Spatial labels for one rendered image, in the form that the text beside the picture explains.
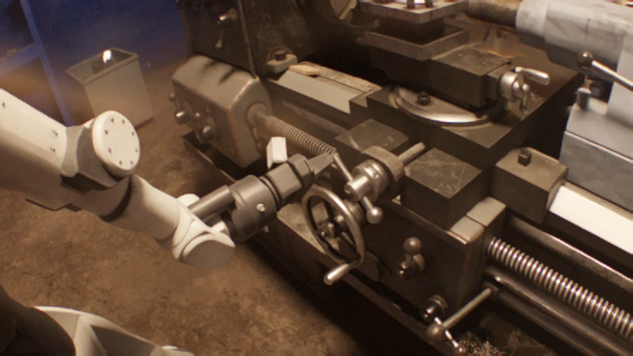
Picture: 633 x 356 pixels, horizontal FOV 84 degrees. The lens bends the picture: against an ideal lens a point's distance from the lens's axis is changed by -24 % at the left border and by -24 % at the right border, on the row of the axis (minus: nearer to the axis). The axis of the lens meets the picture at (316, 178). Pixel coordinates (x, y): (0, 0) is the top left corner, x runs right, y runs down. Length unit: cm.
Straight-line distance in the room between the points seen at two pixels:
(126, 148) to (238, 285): 142
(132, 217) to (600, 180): 80
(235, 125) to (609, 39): 110
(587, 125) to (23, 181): 87
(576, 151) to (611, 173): 8
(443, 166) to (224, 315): 120
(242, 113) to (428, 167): 75
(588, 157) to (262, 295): 136
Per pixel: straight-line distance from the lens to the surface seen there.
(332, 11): 126
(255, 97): 144
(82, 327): 75
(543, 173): 86
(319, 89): 125
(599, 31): 87
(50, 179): 46
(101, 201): 53
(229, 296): 185
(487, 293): 95
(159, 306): 194
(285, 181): 72
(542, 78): 78
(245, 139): 147
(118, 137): 51
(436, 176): 81
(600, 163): 87
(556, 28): 90
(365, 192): 80
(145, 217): 57
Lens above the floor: 136
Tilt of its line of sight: 35 degrees down
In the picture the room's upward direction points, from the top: 10 degrees counter-clockwise
